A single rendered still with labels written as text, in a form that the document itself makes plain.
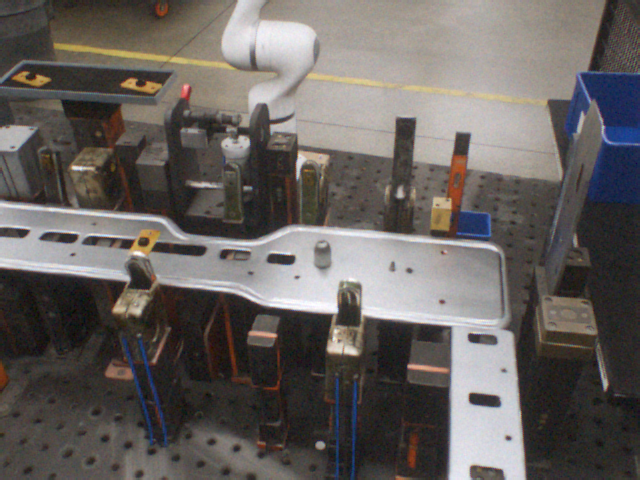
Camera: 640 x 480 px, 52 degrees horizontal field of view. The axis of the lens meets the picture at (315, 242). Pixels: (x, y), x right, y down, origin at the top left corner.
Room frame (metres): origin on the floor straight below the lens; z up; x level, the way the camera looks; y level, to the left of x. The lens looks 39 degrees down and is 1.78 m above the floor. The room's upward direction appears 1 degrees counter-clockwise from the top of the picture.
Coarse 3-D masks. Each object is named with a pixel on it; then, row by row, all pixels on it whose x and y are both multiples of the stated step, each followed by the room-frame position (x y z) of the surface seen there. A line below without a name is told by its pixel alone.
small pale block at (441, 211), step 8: (440, 200) 1.00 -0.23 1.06; (448, 200) 1.00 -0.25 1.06; (440, 208) 0.97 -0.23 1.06; (448, 208) 0.97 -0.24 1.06; (432, 216) 0.97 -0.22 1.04; (440, 216) 0.97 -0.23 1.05; (448, 216) 0.97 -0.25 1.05; (432, 224) 0.97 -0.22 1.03; (440, 224) 0.97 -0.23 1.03; (448, 224) 0.97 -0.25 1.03; (432, 232) 0.97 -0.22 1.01; (440, 232) 0.97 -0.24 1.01; (424, 328) 0.98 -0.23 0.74; (432, 328) 0.97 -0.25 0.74; (424, 336) 0.98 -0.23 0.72; (432, 336) 0.98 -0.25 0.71
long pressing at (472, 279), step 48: (0, 240) 0.99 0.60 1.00; (192, 240) 0.97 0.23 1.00; (240, 240) 0.97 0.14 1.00; (288, 240) 0.97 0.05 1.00; (336, 240) 0.96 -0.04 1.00; (384, 240) 0.96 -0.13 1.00; (432, 240) 0.95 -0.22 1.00; (480, 240) 0.95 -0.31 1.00; (192, 288) 0.85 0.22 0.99; (240, 288) 0.84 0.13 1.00; (288, 288) 0.84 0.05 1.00; (336, 288) 0.83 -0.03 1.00; (384, 288) 0.83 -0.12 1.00; (432, 288) 0.83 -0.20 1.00; (480, 288) 0.82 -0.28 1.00
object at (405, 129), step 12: (396, 120) 1.03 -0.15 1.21; (408, 120) 1.04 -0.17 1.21; (396, 132) 1.02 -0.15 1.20; (408, 132) 1.00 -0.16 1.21; (396, 144) 1.02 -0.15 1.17; (408, 144) 1.03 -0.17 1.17; (396, 156) 1.02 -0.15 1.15; (408, 156) 1.02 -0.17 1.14; (396, 168) 1.02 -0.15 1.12; (408, 168) 1.01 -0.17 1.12; (396, 180) 1.02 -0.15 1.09; (408, 180) 1.01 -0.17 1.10; (408, 192) 1.01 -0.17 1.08; (408, 204) 1.00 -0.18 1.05
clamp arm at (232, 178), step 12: (228, 168) 1.07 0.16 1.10; (240, 168) 1.08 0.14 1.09; (228, 180) 1.06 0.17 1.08; (240, 180) 1.07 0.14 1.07; (228, 192) 1.06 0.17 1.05; (240, 192) 1.06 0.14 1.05; (228, 204) 1.06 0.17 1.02; (240, 204) 1.05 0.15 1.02; (228, 216) 1.05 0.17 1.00; (240, 216) 1.05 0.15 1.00
